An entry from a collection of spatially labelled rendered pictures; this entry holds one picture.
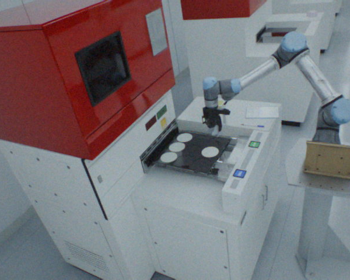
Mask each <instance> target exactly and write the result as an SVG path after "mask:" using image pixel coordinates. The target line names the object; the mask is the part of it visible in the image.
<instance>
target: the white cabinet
mask: <svg viewBox="0 0 350 280"><path fill-rule="evenodd" d="M280 151H281V124H280V126H279V129H278V131H277V133H276V136H275V139H274V141H273V143H272V145H271V148H270V150H269V154H268V156H267V158H266V161H265V163H264V165H263V167H262V169H261V171H260V174H259V176H258V179H257V181H256V183H255V185H254V188H253V190H252V192H251V195H250V197H249V200H248V202H247V205H246V207H245V209H244V212H243V214H242V216H241V218H240V221H239V223H238V225H234V224H231V223H227V222H223V221H220V220H216V219H212V218H209V217H206V216H201V215H197V214H195V213H191V212H187V211H183V210H180V209H177V208H172V207H169V206H165V205H162V204H158V203H155V202H151V201H147V200H144V199H140V198H136V197H132V196H131V197H132V200H133V203H134V206H135V209H136V213H137V215H138V219H139V222H140V225H141V229H142V232H143V235H144V238H145V241H146V245H147V247H148V249H149V252H150V255H151V257H152V261H153V264H154V267H155V270H156V272H158V273H160V274H162V275H164V276H166V277H169V278H171V279H174V280H251V277H252V274H253V271H254V268H255V267H256V264H257V261H258V258H259V255H260V252H261V249H262V246H263V242H264V239H265V236H266V234H267V230H268V227H269V225H270V221H271V218H272V215H273V213H274V209H275V208H276V205H277V202H278V193H279V165H280Z"/></svg>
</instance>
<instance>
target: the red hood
mask: <svg viewBox="0 0 350 280"><path fill-rule="evenodd" d="M175 84H176V80H175V79H174V72H173V66H172V59H171V55H170V48H169V41H168V36H167V30H166V23H165V16H164V12H163V5H162V0H36V1H33V2H29V3H25V4H23V5H19V6H15V7H12V8H9V9H5V10H1V11H0V139H1V140H4V141H9V142H14V143H17V144H22V145H27V146H32V147H35V148H40V149H44V150H48V151H53V152H58V153H62V154H66V155H70V156H75V157H78V158H83V159H88V160H93V159H94V158H96V157H98V156H99V155H100V154H101V153H102V152H103V151H104V150H105V149H106V148H107V147H108V146H109V145H111V144H112V143H113V142H114V141H115V139H116V138H117V137H119V136H120V135H121V134H122V133H123V132H124V131H125V130H127V129H128V128H129V127H130V126H131V125H132V124H133V123H134V122H136V120H137V119H138V118H139V117H141V116H142V115H143V113H144V112H145V111H146V110H148V109H149V108H150V107H152V106H153V105H154V104H155V103H156V102H157V101H158V100H159V99H160V98H161V97H162V96H164V95H165V94H166V93H167V92H168V91H169V90H170V89H171V88H172V87H173V86H174V85H175Z"/></svg>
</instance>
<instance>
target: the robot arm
mask: <svg viewBox="0 0 350 280"><path fill-rule="evenodd" d="M306 44H307V39H306V37H305V35H304V34H302V33H301V32H298V31H293V32H290V33H288V34H287V35H286V36H285V37H284V38H283V39H282V41H281V43H280V45H279V47H278V49H277V50H276V51H275V52H274V53H273V54H271V55H270V56H269V58H268V59H267V60H265V61H264V62H262V63H261V64H259V65H257V66H256V67H255V68H253V69H252V70H250V71H248V72H247V73H246V74H245V75H243V76H242V77H240V78H239V79H233V78H231V79H224V80H216V78H215V77H211V76H210V77H207V78H205V79H204V80H203V90H204V100H205V107H203V114H204V116H202V123H203V124H206V125H207V127H208V128H209V130H208V132H209V133H210V132H211V134H212V135H215V136H216V137H217V136H218V135H219V134H220V131H221V129H222V122H221V117H220V114H221V115H225V116H229V115H230V112H231V111H230V110H229V109H227V108H218V95H221V98H222V99H223V100H224V101H226V102H228V101H231V100H232V99H233V98H234V97H235V96H237V95H238V94H239V93H241V92H242V91H244V90H246V89H247V88H249V87H250V86H252V85H253V84H255V83H256V82H258V81H260V80H261V79H262V78H264V77H266V76H267V75H269V74H270V73H272V72H274V71H275V70H276V71H278V70H280V69H281V68H283V67H285V66H286V65H288V64H291V65H295V67H296V68H297V69H298V71H299V72H300V74H301V75H302V76H303V78H304V79H305V80H306V81H307V83H308V84H309V85H310V87H311V89H312V90H313V92H314V93H315V94H316V96H317V97H318V99H319V100H320V101H321V106H320V108H319V111H318V119H317V127H316V133H315V135H314V137H313V139H312V141H313V142H324V143H330V144H340V145H341V140H340V125H342V124H345V123H348V122H349V121H350V100H349V99H346V98H345V97H344V96H343V95H342V94H341V93H337V92H336V91H335V90H334V88H333V87H332V86H331V84H330V83H329V81H328V80H327V79H326V77H325V76H324V74H323V73H322V71H321V70H320V68H319V67H318V66H317V64H316V63H315V62H314V61H313V59H312V57H311V56H310V49H309V48H308V46H307V45H306ZM203 118H204V119H205V121H203Z"/></svg>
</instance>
